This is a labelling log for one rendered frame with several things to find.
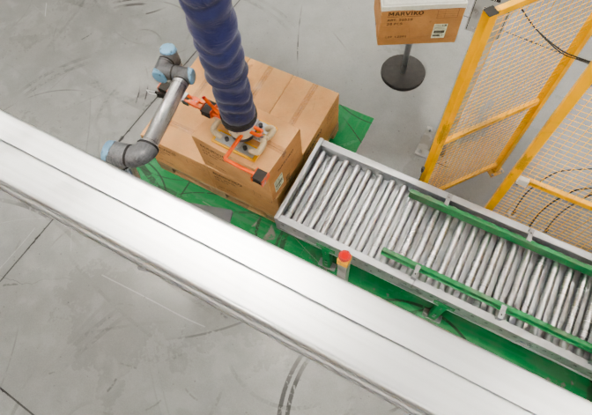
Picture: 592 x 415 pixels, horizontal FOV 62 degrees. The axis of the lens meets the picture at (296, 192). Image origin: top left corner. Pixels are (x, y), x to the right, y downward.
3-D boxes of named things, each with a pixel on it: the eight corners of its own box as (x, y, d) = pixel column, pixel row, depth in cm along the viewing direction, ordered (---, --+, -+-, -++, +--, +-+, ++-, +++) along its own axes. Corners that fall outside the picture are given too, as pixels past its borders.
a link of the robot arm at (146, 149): (144, 164, 239) (195, 62, 271) (120, 159, 241) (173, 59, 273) (151, 176, 249) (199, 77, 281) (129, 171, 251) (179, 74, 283)
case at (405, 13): (376, 45, 390) (381, 7, 354) (373, 6, 407) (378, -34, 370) (455, 42, 387) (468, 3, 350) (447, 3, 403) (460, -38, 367)
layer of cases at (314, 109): (338, 121, 419) (339, 92, 383) (281, 219, 385) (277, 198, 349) (218, 72, 448) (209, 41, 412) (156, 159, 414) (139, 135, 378)
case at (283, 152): (302, 158, 361) (299, 129, 325) (273, 201, 348) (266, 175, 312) (235, 122, 377) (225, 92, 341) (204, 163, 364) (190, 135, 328)
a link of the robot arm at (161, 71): (166, 75, 269) (174, 57, 274) (147, 71, 271) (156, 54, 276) (172, 85, 278) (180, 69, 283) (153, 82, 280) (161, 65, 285)
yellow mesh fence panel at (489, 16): (497, 162, 410) (643, -61, 220) (504, 172, 406) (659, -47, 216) (403, 203, 400) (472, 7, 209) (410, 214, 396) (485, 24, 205)
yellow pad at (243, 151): (262, 151, 319) (262, 147, 314) (255, 163, 315) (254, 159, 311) (219, 129, 328) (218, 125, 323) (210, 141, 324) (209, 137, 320)
